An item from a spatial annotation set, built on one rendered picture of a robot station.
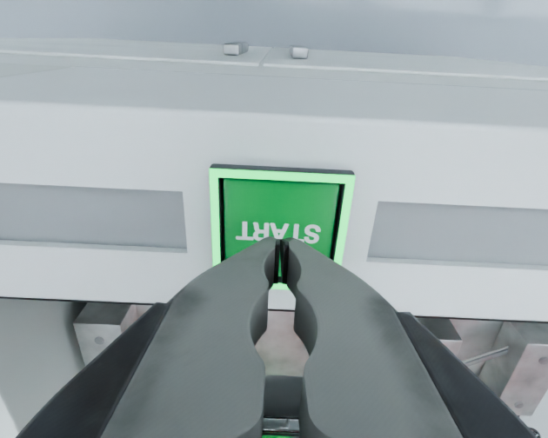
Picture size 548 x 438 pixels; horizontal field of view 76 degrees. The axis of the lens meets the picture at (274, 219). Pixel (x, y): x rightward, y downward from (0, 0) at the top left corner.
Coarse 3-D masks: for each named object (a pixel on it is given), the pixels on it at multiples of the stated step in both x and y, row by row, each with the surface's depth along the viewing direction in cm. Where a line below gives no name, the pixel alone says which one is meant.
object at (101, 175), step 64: (0, 128) 13; (64, 128) 13; (128, 128) 13; (192, 128) 13; (256, 128) 13; (320, 128) 13; (384, 128) 13; (448, 128) 13; (512, 128) 13; (0, 192) 15; (64, 192) 15; (128, 192) 15; (192, 192) 14; (384, 192) 14; (448, 192) 14; (512, 192) 14; (0, 256) 16; (64, 256) 16; (128, 256) 16; (192, 256) 16; (384, 256) 16; (448, 256) 16; (512, 256) 16
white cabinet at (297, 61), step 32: (64, 64) 26; (96, 64) 27; (128, 64) 28; (160, 64) 30; (192, 64) 31; (224, 64) 33; (256, 64) 33; (288, 64) 33; (320, 64) 35; (352, 64) 38; (384, 64) 40; (416, 64) 44; (448, 64) 48; (480, 64) 52; (512, 64) 58
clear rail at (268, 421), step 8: (264, 416) 32; (272, 416) 32; (280, 416) 32; (288, 416) 32; (296, 416) 32; (264, 424) 31; (272, 424) 31; (280, 424) 31; (288, 424) 31; (296, 424) 31; (264, 432) 31; (272, 432) 31; (280, 432) 31; (288, 432) 31; (296, 432) 31
